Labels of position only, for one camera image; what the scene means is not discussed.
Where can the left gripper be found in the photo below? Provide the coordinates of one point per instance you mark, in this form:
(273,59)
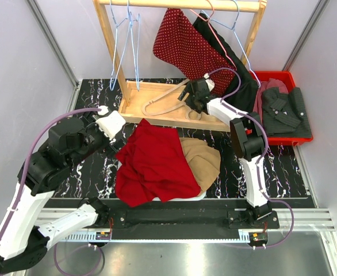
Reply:
(117,145)

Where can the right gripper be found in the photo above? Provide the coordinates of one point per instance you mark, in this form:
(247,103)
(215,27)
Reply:
(188,89)

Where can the red pleated skirt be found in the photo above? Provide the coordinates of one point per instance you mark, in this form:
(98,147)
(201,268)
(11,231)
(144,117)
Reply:
(153,165)

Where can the cream wooden hanger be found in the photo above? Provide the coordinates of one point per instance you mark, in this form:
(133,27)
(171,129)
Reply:
(166,104)

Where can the red polka dot skirt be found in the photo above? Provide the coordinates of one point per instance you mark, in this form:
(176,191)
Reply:
(180,44)

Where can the tan pleated skirt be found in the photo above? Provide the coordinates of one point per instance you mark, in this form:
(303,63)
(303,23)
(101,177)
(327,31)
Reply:
(203,160)

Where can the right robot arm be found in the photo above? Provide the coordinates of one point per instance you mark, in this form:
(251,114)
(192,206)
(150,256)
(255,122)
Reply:
(248,141)

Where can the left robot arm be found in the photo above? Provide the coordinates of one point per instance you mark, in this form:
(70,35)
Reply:
(72,137)

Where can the white plastic basket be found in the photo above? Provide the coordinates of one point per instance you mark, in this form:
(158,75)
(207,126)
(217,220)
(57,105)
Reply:
(197,198)

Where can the wooden clothes rack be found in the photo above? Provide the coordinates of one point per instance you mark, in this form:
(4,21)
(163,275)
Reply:
(131,97)

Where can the pink garment in bin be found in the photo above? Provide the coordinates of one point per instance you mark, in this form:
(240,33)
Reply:
(271,83)

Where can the dark grey striped shirt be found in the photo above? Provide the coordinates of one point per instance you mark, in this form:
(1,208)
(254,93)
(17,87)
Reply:
(285,115)

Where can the red plastic bin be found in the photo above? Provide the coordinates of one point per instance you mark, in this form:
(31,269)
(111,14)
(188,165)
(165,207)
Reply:
(287,78)

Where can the black marble mat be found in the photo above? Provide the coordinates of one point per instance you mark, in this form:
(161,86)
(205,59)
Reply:
(96,176)

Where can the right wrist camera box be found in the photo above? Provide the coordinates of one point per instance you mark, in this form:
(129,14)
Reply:
(209,82)

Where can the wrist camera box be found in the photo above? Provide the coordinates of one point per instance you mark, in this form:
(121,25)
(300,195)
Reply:
(209,82)
(110,122)

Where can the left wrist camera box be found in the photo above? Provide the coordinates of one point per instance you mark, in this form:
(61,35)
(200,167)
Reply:
(110,122)

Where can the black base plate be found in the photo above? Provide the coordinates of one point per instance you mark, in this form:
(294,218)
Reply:
(207,220)

